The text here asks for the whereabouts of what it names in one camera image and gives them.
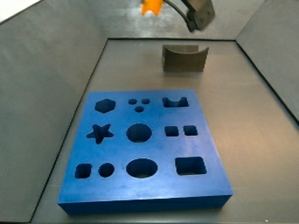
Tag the yellow arch block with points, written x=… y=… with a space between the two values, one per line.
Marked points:
x=151 y=6

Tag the blue shape-sorting board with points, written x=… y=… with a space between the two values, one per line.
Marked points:
x=143 y=156

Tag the black curved fixture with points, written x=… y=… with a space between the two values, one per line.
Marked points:
x=185 y=58

